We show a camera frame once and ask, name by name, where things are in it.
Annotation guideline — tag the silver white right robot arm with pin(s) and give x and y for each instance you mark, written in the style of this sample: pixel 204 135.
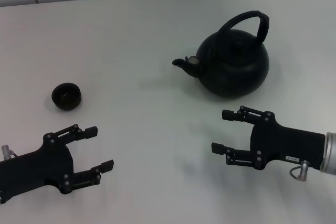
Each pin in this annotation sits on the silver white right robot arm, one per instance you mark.
pixel 330 153

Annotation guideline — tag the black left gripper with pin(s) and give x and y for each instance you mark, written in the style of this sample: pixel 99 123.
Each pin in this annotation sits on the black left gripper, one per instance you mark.
pixel 31 166

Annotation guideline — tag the small black teacup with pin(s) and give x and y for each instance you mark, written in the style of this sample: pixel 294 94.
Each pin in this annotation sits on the small black teacup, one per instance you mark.
pixel 65 104

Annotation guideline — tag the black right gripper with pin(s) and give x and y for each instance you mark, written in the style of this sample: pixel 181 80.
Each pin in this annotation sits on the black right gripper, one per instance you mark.
pixel 283 142

